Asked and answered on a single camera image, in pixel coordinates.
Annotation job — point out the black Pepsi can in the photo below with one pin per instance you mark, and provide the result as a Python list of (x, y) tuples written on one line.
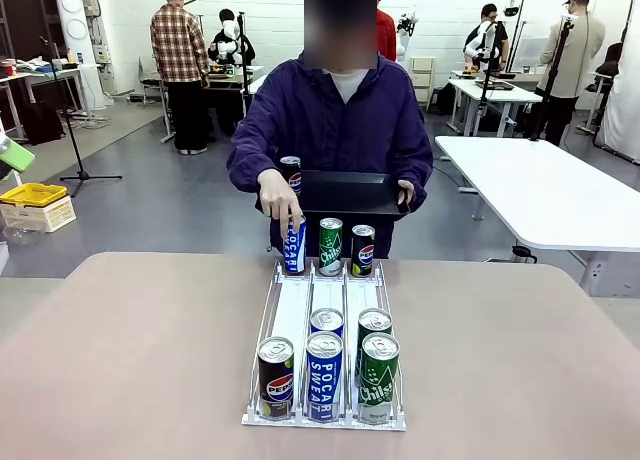
[(291, 172), (276, 380), (363, 252)]

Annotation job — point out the blue Pocari Sweat can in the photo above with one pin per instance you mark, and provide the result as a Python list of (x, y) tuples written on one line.
[(324, 380), (295, 252), (327, 322)]

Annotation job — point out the black plastic serving tray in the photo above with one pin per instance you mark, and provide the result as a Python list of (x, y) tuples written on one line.
[(350, 192)]

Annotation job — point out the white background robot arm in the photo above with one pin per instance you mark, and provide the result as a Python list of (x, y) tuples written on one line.
[(407, 27)]

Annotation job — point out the person's right forearm purple sleeve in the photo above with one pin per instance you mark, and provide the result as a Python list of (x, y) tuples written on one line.
[(247, 170)]

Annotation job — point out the person's left forearm purple sleeve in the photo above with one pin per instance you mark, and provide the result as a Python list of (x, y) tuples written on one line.
[(417, 172)]

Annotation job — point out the person in plaid shirt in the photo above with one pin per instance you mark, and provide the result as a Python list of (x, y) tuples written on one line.
[(180, 55)]

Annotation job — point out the person in purple jacket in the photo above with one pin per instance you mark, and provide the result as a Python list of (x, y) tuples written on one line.
[(345, 130)]

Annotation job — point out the person in red top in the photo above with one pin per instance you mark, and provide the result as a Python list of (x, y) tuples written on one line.
[(386, 37)]

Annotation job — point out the person in black with glasses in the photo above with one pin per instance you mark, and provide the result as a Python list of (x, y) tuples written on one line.
[(492, 15)]

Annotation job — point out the person in beige jacket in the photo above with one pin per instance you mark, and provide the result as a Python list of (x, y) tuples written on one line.
[(572, 55)]

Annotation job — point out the person's right hand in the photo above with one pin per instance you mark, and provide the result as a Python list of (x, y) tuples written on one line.
[(277, 195)]

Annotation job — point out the person's left hand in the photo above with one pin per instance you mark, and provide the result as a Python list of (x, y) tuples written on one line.
[(406, 192)]

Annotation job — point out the black bag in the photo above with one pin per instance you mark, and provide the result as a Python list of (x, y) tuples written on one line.
[(42, 122)]

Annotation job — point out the yellow plastic crate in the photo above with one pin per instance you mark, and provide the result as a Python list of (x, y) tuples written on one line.
[(32, 194)]

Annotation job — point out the black tripod stand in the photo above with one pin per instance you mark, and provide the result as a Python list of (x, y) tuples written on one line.
[(75, 145)]

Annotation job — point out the white plastic crate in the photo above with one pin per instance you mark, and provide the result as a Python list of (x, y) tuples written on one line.
[(50, 217)]

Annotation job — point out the clear plastic container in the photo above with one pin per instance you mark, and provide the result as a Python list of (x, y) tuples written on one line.
[(20, 235)]

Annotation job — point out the cluttered white desk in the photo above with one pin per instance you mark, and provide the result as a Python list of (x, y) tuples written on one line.
[(30, 75)]

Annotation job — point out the white tower air conditioner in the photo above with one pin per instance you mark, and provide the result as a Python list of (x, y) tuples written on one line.
[(75, 30)]

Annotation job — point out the grey robot work table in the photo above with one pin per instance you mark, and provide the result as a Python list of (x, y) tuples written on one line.
[(232, 80)]

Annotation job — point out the white black humanoid robot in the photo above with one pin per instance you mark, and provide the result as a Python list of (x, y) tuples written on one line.
[(227, 40)]

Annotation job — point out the white can dispenser rack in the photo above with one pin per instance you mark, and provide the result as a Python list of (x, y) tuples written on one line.
[(290, 310)]

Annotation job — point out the green Chilsung cider can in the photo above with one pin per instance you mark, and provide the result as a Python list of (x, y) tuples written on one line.
[(330, 250), (379, 380), (375, 321)]

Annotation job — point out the white black background robot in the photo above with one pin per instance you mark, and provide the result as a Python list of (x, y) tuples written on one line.
[(477, 42)]

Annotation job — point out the white narrow table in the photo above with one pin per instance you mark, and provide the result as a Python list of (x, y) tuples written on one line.
[(495, 92)]

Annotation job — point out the black light stand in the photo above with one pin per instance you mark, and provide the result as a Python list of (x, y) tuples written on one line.
[(515, 10)]

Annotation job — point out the large white table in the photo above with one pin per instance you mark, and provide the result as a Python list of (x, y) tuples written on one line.
[(540, 190)]

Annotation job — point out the black office chair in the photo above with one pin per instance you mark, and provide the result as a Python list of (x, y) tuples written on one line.
[(607, 72)]

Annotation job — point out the white curtain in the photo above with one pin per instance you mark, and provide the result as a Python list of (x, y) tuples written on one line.
[(625, 90)]

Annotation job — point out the black camera tripod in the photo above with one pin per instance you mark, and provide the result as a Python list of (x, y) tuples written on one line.
[(550, 85)]

